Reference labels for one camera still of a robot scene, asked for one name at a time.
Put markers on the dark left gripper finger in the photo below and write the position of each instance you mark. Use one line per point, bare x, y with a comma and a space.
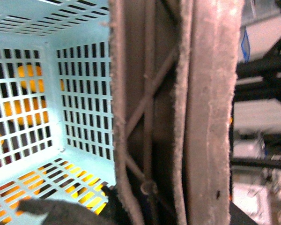
59, 212

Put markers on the light blue plastic basket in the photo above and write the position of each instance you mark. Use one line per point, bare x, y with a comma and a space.
55, 105

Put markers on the brown basket handle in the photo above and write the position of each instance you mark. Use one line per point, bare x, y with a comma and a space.
173, 70

